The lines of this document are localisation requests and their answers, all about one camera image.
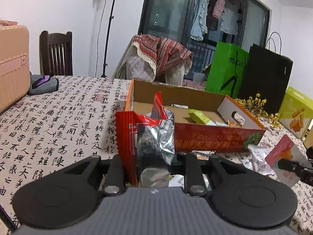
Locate pink snack packet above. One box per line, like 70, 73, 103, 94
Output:
265, 135, 312, 187

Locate red foil snack bag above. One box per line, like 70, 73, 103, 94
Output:
115, 92, 175, 187

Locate green snack bar packet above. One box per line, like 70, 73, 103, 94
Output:
188, 109, 216, 126

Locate cracker chip snack bag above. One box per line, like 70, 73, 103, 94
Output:
228, 119, 242, 128

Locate white silver snack packet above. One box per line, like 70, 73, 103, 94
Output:
241, 145, 274, 176

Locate yellow green snack box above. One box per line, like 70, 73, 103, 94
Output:
279, 87, 312, 139

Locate orange cardboard pumpkin box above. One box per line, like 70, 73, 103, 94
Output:
125, 80, 266, 153

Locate yellow flower branch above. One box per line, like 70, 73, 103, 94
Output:
235, 93, 283, 128

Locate small white snack packet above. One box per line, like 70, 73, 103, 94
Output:
171, 104, 189, 109

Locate calligraphy print tablecloth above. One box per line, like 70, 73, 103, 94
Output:
0, 75, 313, 235

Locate black paper bag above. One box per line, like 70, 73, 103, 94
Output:
238, 44, 293, 114

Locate green mucun paper bag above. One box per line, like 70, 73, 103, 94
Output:
205, 41, 249, 99

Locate grey purple pouch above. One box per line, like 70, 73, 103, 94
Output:
27, 73, 59, 96

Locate cloth covered armchair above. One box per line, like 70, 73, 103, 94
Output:
112, 34, 193, 86

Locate pink hard suitcase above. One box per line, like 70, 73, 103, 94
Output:
0, 25, 30, 111

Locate dark wooden chair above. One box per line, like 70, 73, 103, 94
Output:
39, 30, 73, 76

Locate hanging clothes on balcony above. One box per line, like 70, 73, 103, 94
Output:
189, 0, 243, 42

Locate studio lamp on stand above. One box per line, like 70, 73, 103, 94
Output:
95, 0, 116, 78

